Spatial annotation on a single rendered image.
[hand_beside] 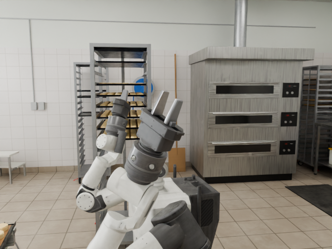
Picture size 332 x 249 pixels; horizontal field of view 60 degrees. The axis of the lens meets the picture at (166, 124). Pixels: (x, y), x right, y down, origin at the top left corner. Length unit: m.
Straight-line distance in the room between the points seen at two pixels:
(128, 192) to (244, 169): 3.96
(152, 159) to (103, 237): 0.23
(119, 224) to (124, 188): 0.08
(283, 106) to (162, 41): 2.26
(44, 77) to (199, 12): 2.85
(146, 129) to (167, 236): 0.33
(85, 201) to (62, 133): 4.00
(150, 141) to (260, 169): 4.11
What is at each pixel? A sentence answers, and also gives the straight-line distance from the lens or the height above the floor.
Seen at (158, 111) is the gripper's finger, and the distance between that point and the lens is 0.68.
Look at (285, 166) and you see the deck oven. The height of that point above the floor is 0.24.
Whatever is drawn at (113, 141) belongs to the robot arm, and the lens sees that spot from 1.27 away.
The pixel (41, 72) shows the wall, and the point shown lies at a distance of 5.27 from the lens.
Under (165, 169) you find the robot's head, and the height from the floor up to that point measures 1.20.
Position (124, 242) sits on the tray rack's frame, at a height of 0.14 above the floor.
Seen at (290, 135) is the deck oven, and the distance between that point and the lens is 4.82.
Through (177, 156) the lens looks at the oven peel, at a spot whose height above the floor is 0.26.
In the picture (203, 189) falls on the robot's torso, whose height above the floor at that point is 1.11.
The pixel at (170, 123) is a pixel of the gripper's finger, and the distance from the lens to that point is 0.64.
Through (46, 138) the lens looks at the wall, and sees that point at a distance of 5.33.
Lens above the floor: 1.49
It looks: 8 degrees down
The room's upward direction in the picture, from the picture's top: straight up
